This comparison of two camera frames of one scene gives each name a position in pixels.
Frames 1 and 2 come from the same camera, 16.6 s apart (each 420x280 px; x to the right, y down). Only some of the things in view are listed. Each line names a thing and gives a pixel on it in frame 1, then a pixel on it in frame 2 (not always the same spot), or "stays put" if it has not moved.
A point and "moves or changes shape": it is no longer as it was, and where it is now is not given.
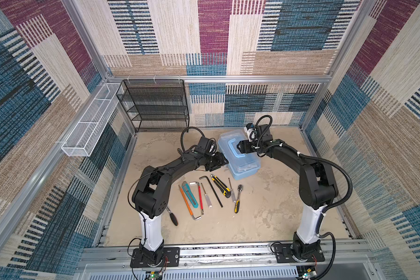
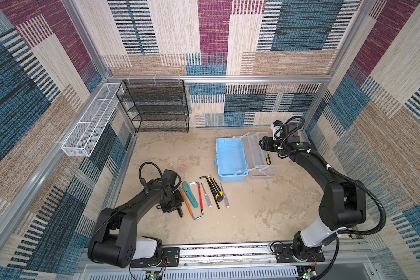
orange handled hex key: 186,203 stays put
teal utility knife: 189,193 stays put
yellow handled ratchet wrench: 237,207 to 268,158
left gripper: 219,157 to 178,202
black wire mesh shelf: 156,105 stays put
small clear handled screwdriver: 206,196 stays put
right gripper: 244,146 to 266,143
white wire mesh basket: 81,141 stays put
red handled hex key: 201,201 stays put
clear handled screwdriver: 233,193 to 225,198
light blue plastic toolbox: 238,163 moves or changes shape
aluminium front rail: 339,263 stays put
